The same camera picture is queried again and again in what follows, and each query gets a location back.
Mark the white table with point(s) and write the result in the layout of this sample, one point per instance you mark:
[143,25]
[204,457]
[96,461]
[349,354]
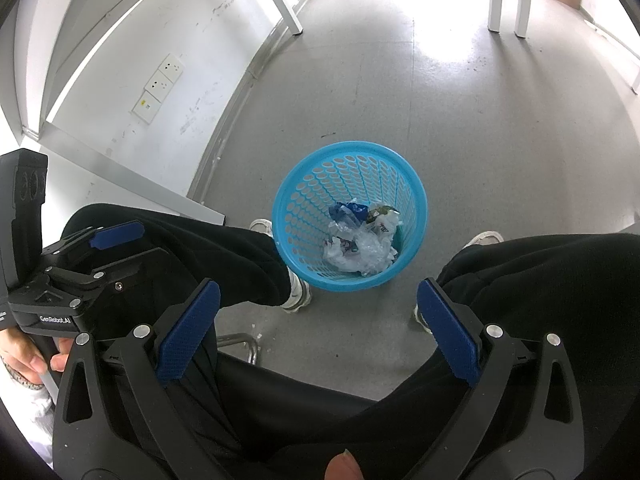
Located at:
[125,172]

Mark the white right shoe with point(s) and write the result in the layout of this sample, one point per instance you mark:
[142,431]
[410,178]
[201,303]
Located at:
[485,238]

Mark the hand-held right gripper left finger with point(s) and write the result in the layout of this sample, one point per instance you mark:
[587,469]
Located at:
[190,332]

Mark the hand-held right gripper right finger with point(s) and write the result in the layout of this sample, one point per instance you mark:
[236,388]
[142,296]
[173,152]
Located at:
[447,332]

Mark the person's left hand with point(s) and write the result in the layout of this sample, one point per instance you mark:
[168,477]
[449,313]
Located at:
[20,355]

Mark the chrome metal chair tube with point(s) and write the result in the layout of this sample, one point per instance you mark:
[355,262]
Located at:
[247,342]

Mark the dark green wrapper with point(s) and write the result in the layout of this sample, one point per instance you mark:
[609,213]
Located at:
[382,208]

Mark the white left shoe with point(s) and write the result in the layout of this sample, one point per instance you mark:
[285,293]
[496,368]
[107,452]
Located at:
[299,297]

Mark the clear plastic wrap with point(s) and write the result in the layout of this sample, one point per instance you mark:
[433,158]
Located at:
[372,255]

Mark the person's left leg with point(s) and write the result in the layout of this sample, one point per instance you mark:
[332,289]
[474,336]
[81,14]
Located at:
[225,260]

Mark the person's right hand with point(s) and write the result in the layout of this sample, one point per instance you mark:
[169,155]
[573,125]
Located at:
[344,469]

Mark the white wall socket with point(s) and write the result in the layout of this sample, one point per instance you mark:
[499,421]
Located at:
[171,66]
[158,83]

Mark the person's leg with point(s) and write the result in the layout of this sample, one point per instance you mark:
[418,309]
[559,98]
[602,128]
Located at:
[550,285]
[225,260]

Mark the blue wrapper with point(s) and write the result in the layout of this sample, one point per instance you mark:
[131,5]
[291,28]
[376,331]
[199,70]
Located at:
[345,210]

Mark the person's left forearm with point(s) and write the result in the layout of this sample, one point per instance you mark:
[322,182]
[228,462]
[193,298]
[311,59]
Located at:
[35,412]

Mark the blue plastic waste basket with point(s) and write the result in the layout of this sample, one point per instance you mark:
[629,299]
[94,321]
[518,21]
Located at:
[310,200]

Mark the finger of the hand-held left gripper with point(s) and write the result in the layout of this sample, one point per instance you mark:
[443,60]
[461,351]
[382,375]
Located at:
[117,235]
[130,270]

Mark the white shoe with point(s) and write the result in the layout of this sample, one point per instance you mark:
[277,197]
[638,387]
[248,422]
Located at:
[299,297]
[485,238]

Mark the person's right leg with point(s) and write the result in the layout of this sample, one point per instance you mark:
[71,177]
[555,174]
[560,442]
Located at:
[550,285]

